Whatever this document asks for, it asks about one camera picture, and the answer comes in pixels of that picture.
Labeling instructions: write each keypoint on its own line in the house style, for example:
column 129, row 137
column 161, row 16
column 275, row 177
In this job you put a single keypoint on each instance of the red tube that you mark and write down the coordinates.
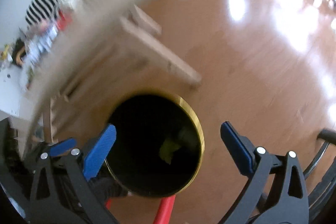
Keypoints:
column 164, row 211

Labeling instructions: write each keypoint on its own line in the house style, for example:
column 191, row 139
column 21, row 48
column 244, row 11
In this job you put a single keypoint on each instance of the wooden chair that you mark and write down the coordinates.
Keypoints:
column 97, row 64

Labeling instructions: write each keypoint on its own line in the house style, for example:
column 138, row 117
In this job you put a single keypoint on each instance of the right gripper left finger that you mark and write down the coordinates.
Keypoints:
column 66, row 184

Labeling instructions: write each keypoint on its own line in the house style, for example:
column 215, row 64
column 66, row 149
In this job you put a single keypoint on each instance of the black gold-rimmed trash bin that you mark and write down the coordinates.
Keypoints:
column 159, row 144

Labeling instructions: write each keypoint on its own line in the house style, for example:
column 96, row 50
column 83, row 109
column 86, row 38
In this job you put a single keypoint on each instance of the white cabinet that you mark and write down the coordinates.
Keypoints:
column 11, row 92

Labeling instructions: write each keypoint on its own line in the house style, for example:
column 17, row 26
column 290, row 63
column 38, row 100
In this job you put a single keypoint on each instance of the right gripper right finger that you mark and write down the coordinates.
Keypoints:
column 275, row 191

